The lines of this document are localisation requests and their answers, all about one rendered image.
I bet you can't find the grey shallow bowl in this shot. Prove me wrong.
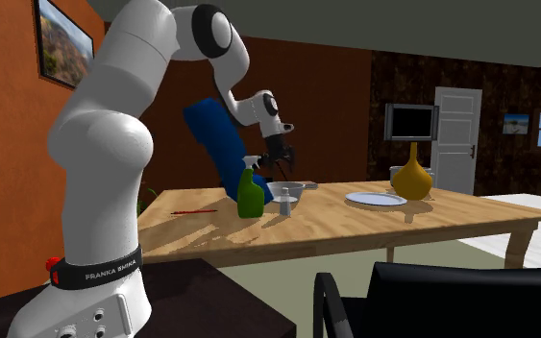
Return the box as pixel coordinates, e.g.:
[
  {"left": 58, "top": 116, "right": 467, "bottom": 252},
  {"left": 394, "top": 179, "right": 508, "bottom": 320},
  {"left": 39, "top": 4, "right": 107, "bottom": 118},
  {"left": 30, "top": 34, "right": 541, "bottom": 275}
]
[{"left": 265, "top": 181, "right": 307, "bottom": 205}]

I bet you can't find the green spray bottle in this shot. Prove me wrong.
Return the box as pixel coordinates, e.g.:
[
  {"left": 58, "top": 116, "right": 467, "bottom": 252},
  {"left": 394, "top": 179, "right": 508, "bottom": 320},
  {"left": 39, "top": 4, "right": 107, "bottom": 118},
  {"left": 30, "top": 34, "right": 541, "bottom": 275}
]
[{"left": 236, "top": 156, "right": 266, "bottom": 220}]

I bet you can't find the small grey shaker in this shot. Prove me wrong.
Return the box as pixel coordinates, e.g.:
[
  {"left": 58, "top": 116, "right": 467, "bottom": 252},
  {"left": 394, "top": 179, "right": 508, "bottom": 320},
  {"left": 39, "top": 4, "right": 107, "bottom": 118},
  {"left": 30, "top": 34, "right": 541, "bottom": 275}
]
[{"left": 279, "top": 186, "right": 292, "bottom": 218}]

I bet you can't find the blue tilted box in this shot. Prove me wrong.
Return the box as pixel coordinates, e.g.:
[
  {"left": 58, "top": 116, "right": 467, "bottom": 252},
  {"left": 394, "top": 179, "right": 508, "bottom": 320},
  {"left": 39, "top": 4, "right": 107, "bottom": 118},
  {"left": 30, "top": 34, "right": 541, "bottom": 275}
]
[{"left": 183, "top": 97, "right": 275, "bottom": 205}]

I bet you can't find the wooden table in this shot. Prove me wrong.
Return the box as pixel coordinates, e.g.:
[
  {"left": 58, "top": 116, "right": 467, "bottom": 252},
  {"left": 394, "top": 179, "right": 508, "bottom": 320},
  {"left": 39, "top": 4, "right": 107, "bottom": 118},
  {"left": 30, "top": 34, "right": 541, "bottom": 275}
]
[{"left": 136, "top": 180, "right": 541, "bottom": 271}]

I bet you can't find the red pencil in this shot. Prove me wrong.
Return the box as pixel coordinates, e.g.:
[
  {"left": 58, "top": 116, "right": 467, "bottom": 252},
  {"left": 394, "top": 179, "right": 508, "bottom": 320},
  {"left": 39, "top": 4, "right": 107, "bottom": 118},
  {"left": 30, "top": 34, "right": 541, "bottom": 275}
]
[{"left": 170, "top": 208, "right": 219, "bottom": 216}]

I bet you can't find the white round plate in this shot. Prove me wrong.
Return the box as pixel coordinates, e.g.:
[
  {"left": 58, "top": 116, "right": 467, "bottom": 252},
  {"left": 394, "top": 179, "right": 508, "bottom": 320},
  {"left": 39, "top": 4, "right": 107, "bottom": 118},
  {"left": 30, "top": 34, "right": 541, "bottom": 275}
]
[{"left": 344, "top": 191, "right": 409, "bottom": 207}]

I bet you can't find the grey pot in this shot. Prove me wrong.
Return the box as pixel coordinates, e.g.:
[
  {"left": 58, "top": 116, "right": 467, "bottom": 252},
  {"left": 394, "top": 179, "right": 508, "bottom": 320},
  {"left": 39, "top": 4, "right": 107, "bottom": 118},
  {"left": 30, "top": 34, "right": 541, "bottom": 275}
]
[{"left": 388, "top": 164, "right": 436, "bottom": 188}]

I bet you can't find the grey framed black television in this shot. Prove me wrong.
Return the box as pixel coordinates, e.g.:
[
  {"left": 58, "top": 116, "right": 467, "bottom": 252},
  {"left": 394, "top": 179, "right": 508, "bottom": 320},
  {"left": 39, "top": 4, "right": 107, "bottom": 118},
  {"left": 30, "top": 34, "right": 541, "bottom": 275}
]
[{"left": 383, "top": 103, "right": 440, "bottom": 142}]

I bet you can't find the yellow gourd vase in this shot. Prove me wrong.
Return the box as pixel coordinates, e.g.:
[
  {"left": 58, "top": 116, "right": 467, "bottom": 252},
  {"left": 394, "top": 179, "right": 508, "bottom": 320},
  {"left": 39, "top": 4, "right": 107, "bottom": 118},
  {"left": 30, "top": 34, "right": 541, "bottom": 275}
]
[{"left": 392, "top": 141, "right": 434, "bottom": 202}]

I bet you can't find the green plant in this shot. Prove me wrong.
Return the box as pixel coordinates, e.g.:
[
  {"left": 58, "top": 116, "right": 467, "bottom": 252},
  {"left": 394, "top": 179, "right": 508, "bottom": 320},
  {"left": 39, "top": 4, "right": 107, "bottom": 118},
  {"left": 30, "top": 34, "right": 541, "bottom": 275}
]
[{"left": 136, "top": 186, "right": 159, "bottom": 218}]

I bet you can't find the white panel door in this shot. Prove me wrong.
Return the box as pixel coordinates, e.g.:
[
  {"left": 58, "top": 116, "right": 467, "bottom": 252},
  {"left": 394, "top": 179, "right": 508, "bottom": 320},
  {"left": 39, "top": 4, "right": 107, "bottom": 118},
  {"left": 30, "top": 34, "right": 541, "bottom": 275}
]
[{"left": 430, "top": 85, "right": 484, "bottom": 196}]

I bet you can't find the dark robot stand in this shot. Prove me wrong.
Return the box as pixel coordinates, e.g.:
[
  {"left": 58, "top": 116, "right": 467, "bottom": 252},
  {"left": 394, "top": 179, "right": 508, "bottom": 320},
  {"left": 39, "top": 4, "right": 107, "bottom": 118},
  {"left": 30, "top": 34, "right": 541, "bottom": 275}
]
[{"left": 0, "top": 258, "right": 298, "bottom": 338}]

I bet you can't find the black chair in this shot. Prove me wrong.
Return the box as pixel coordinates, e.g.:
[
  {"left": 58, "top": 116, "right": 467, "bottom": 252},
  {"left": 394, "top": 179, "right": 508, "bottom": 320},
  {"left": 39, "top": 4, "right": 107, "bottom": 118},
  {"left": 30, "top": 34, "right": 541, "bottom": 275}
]
[{"left": 312, "top": 261, "right": 541, "bottom": 338}]

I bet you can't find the small framed blue picture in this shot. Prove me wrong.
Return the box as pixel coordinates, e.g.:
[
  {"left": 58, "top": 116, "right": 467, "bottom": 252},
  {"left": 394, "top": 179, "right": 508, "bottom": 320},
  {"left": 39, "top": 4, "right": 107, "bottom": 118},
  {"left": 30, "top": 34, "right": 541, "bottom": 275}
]
[{"left": 502, "top": 112, "right": 530, "bottom": 136}]

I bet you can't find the framed landscape picture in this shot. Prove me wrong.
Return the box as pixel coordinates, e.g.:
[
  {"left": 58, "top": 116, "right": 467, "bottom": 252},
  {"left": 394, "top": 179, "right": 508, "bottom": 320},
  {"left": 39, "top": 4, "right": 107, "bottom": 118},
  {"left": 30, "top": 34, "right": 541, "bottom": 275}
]
[{"left": 33, "top": 0, "right": 95, "bottom": 90}]

